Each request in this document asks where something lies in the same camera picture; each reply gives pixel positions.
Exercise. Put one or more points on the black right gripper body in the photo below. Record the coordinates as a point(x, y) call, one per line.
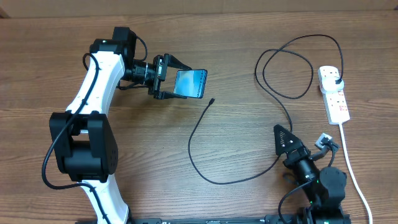
point(300, 154)

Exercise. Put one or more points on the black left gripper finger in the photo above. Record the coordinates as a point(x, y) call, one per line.
point(169, 95)
point(175, 63)

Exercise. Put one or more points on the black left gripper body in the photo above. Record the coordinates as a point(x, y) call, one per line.
point(160, 65)

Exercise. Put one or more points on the Samsung Galaxy smartphone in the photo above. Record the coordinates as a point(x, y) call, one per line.
point(190, 83)

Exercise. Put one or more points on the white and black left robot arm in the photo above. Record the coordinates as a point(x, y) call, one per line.
point(84, 152)

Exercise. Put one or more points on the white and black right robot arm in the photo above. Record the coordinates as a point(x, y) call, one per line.
point(323, 184)

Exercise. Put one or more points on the white charger plug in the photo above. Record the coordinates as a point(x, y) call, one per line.
point(331, 84)

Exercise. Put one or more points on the white power strip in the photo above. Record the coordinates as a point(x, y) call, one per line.
point(335, 103)

